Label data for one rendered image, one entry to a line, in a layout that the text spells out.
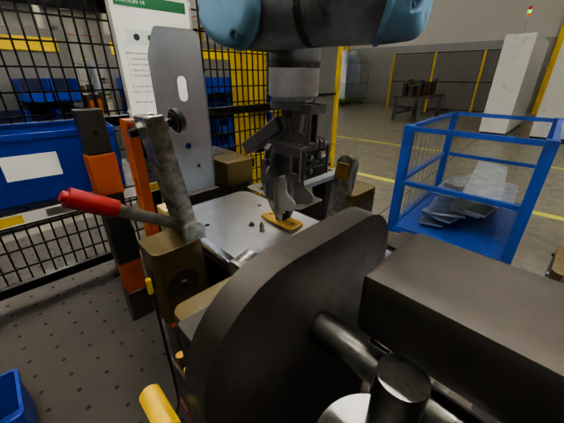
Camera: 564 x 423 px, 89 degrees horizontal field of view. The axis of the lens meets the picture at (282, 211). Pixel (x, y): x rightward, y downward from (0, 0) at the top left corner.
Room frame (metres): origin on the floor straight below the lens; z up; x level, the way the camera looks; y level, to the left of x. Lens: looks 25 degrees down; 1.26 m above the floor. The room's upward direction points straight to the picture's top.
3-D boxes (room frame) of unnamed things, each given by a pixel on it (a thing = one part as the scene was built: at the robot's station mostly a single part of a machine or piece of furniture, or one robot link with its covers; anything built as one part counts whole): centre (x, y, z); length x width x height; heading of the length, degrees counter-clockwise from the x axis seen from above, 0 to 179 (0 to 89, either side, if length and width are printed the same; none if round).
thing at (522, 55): (7.46, -5.53, 1.22); 2.40 x 0.54 x 2.45; 136
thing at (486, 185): (2.19, -1.53, 0.48); 1.20 x 0.80 x 0.95; 138
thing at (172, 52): (0.66, 0.21, 1.17); 0.12 x 0.01 x 0.34; 134
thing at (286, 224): (0.49, 0.00, 1.01); 0.08 x 0.04 x 0.01; 44
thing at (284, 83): (0.48, -0.02, 1.24); 0.08 x 0.08 x 0.05
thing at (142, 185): (0.42, 0.22, 0.95); 0.03 x 0.01 x 0.50; 44
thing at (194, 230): (0.34, 0.12, 1.06); 0.03 x 0.01 x 0.03; 134
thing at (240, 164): (0.75, 0.13, 0.88); 0.08 x 0.08 x 0.36; 44
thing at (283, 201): (0.46, 0.00, 1.06); 0.06 x 0.03 x 0.09; 44
